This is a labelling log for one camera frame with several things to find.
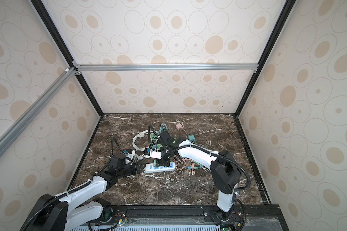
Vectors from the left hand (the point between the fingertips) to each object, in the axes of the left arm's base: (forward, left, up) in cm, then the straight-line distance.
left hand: (147, 164), depth 84 cm
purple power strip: (-1, -6, +15) cm, 16 cm away
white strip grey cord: (+6, +9, -5) cm, 12 cm away
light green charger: (-2, -5, +4) cm, 7 cm away
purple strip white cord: (+21, +14, -6) cm, 26 cm away
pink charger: (+34, -19, -6) cm, 39 cm away
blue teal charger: (+23, -28, -7) cm, 37 cm away
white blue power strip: (0, 0, -4) cm, 4 cm away
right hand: (+2, -6, +2) cm, 7 cm away
